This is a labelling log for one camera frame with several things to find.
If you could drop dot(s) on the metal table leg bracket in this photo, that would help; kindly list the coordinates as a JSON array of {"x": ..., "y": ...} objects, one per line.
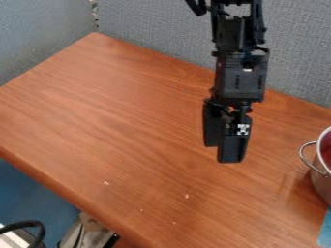
[{"x": 88, "y": 234}]

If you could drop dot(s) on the metal pot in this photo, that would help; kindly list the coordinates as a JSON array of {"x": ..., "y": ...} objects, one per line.
[{"x": 319, "y": 172}]

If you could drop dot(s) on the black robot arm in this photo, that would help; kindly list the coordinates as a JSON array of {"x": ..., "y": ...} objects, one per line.
[{"x": 237, "y": 24}]

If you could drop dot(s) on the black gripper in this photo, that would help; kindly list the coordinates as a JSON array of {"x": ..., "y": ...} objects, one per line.
[{"x": 239, "y": 87}]

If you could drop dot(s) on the red object in pot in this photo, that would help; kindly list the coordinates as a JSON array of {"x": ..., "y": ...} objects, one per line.
[{"x": 326, "y": 149}]

